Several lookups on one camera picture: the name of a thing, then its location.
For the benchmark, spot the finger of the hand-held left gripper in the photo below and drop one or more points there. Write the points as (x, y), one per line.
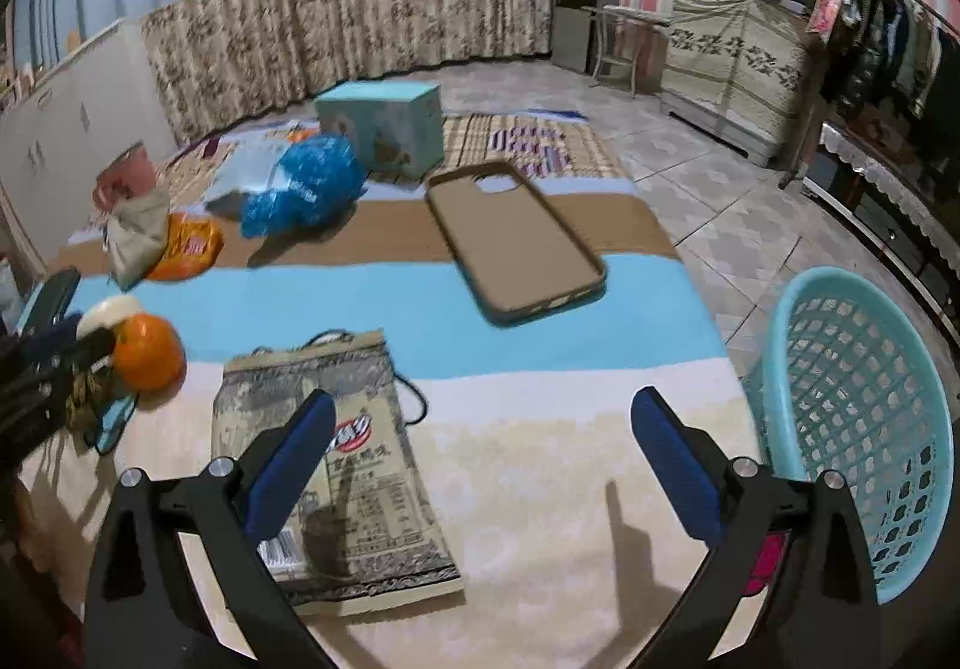
(49, 298)
(82, 348)

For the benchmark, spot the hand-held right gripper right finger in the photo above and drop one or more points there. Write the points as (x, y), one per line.
(675, 466)

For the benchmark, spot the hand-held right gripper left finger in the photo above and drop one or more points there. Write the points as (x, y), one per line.
(292, 459)

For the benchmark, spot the white round object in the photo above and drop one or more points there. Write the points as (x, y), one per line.
(109, 315)

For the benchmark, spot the orange tangerine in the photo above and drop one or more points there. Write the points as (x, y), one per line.
(150, 354)

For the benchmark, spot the printed paper bag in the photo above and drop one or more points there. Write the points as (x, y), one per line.
(375, 429)

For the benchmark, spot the orange snack packet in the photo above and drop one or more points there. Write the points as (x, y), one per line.
(191, 249)

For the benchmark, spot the teal plastic basket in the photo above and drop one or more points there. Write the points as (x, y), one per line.
(780, 339)

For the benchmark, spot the grey crumpled bag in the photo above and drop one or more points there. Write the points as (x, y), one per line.
(139, 234)

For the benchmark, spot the pink object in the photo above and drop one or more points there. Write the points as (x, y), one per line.
(765, 564)

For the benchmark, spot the pink cup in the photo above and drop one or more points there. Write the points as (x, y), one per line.
(124, 178)

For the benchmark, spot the white cabinet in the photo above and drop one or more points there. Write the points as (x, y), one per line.
(67, 114)

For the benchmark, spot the blue plastic bag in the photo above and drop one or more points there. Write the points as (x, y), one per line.
(307, 185)

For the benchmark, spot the brown phone case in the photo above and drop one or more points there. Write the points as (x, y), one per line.
(510, 241)

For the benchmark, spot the teal cardboard box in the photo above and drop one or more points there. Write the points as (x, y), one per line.
(379, 125)

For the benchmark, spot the table with lace cloth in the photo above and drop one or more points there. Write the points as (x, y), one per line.
(885, 181)

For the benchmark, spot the woven striped mat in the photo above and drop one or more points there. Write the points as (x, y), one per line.
(525, 144)

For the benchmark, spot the floral curtain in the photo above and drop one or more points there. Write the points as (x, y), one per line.
(337, 24)

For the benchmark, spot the cloth covered cabinet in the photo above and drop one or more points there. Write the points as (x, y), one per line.
(731, 69)

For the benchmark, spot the wooden stool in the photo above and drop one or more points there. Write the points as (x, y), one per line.
(626, 16)

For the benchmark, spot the grey water dispenser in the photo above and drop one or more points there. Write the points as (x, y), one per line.
(581, 16)

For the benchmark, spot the hanging dark clothes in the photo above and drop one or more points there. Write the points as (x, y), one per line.
(885, 54)

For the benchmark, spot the pink hanging bag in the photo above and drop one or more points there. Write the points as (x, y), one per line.
(825, 1)

